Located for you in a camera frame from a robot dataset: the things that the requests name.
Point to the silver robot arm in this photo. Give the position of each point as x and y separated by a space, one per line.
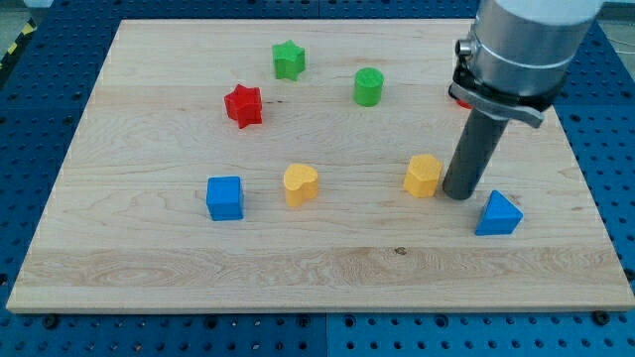
511 65

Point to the blue cube block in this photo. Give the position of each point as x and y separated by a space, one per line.
224 198

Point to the green cylinder block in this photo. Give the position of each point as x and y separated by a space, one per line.
368 86

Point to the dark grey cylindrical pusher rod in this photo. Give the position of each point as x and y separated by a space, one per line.
478 141

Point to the green star block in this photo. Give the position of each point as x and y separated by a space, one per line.
289 60

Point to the blue triangle block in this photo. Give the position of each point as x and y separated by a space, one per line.
499 216

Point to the red star block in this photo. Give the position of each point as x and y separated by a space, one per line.
244 105

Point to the yellow pentagon block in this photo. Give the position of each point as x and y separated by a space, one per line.
423 175

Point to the light wooden board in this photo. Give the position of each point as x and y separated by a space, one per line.
126 228

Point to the yellow heart block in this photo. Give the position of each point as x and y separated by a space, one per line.
300 184

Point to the red block behind arm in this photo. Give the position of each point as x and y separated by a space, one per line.
463 104

